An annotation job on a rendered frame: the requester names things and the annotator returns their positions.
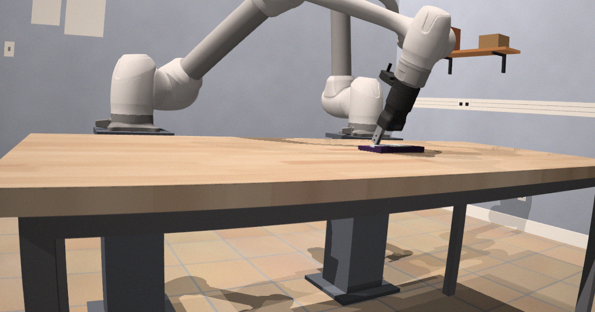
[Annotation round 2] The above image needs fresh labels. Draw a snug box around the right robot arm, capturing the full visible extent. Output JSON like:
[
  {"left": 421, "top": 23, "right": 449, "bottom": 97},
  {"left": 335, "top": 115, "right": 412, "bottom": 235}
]
[{"left": 95, "top": 0, "right": 456, "bottom": 132}]

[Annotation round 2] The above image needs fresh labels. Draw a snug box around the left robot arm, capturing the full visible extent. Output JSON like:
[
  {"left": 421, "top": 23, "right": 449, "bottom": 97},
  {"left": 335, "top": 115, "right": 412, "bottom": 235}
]
[{"left": 321, "top": 10, "right": 383, "bottom": 137}]

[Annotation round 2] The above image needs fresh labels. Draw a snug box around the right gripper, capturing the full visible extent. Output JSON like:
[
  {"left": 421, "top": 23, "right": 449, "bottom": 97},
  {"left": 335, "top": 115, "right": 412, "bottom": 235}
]
[{"left": 371, "top": 57, "right": 431, "bottom": 144}]

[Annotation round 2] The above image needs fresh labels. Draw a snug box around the purple keyboard base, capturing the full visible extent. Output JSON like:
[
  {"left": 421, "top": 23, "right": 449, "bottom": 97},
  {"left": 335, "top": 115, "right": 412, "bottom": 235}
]
[{"left": 358, "top": 144, "right": 424, "bottom": 153}]

